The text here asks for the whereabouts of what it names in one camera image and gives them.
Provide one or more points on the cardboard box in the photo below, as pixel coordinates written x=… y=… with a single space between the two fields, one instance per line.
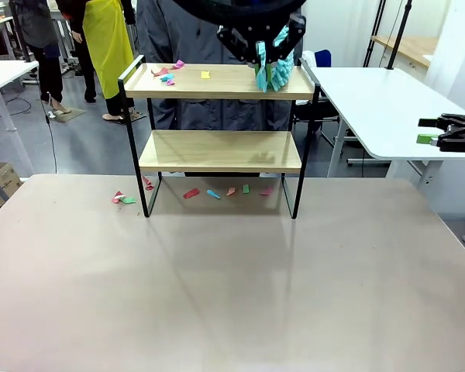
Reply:
x=5 y=176

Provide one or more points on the blue paper scrap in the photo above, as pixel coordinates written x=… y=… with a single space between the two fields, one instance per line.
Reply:
x=213 y=193
x=166 y=78

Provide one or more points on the small pink paper scrap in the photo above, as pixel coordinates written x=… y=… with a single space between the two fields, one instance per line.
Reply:
x=171 y=83

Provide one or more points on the person with yellow apron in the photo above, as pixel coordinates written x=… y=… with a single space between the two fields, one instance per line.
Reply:
x=108 y=46

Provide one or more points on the long red paper scrap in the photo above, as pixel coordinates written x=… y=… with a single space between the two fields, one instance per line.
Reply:
x=191 y=193

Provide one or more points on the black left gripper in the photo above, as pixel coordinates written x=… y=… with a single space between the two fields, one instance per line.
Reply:
x=252 y=11

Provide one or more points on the white desk with clutter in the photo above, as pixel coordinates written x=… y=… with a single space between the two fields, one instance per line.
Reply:
x=0 y=27

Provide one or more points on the yellow paper scrap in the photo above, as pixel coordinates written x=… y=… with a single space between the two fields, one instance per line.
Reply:
x=205 y=74

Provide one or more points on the light wooden table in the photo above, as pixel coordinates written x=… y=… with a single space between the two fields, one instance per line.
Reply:
x=414 y=46

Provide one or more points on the green paper scrap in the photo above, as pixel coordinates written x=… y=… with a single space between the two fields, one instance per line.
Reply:
x=246 y=188
x=130 y=200

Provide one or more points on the teal chenille duster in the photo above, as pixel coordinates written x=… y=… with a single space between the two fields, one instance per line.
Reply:
x=281 y=75

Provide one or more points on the black stand pole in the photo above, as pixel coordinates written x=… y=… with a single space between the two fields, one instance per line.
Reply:
x=401 y=31

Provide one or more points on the two-tier wooden shelf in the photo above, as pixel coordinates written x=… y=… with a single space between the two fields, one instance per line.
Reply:
x=217 y=149

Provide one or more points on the person in dark grey clothes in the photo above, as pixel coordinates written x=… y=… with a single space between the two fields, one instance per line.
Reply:
x=35 y=23

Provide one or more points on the person in grey coat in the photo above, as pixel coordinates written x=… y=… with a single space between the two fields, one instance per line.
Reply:
x=201 y=38

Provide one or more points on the black tripod stand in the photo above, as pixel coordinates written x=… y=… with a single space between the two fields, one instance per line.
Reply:
x=374 y=35

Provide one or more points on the grey floor mat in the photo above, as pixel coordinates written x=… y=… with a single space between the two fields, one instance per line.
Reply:
x=67 y=115

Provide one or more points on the white height-adjustable table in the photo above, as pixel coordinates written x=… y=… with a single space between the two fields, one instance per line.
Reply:
x=372 y=108
x=4 y=73

